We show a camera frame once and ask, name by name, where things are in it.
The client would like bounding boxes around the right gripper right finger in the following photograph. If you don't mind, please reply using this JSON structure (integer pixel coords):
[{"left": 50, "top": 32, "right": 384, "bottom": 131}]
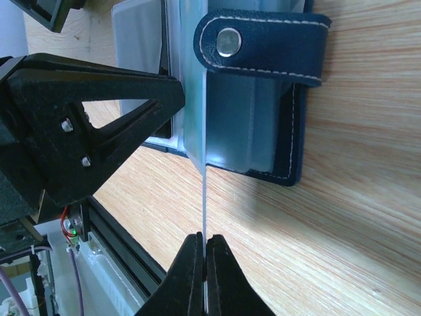
[{"left": 207, "top": 234, "right": 274, "bottom": 316}]

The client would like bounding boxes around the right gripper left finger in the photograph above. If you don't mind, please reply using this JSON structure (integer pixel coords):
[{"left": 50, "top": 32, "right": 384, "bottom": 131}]
[{"left": 137, "top": 232, "right": 204, "bottom": 316}]

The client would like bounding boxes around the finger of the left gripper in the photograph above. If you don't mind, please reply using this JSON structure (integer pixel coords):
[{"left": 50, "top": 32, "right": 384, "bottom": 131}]
[{"left": 11, "top": 0, "right": 86, "bottom": 33}]

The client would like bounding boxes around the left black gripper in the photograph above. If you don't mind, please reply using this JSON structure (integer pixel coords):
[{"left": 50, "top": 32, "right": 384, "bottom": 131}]
[{"left": 1, "top": 53, "right": 185, "bottom": 261}]

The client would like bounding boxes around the teal card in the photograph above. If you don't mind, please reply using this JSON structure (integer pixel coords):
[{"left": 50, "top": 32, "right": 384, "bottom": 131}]
[{"left": 184, "top": 68, "right": 207, "bottom": 257}]

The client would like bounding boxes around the black mounting rail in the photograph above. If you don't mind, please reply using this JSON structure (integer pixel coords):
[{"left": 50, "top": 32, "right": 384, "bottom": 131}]
[{"left": 80, "top": 196, "right": 166, "bottom": 300}]

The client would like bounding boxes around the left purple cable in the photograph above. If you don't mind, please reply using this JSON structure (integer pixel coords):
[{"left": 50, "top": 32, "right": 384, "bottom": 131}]
[{"left": 0, "top": 243, "right": 85, "bottom": 316}]

